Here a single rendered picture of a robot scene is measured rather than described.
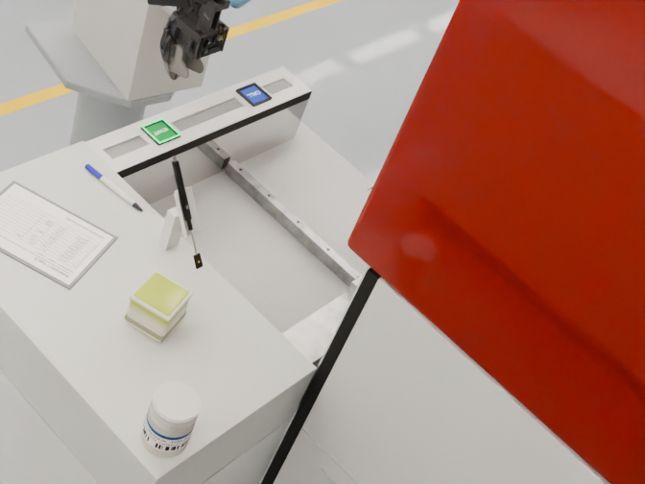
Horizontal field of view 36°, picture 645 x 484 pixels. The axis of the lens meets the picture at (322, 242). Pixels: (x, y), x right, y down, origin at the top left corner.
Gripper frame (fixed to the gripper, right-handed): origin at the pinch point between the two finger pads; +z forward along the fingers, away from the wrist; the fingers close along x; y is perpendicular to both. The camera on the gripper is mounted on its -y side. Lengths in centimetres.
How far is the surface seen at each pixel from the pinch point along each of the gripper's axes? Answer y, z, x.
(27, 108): -104, 111, 56
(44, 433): 35, 32, -50
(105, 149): -0.7, 15.0, -12.3
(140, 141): 0.6, 15.1, -4.7
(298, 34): -95, 111, 180
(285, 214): 23.7, 25.7, 17.3
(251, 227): 20.9, 28.7, 11.1
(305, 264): 34.4, 28.6, 13.6
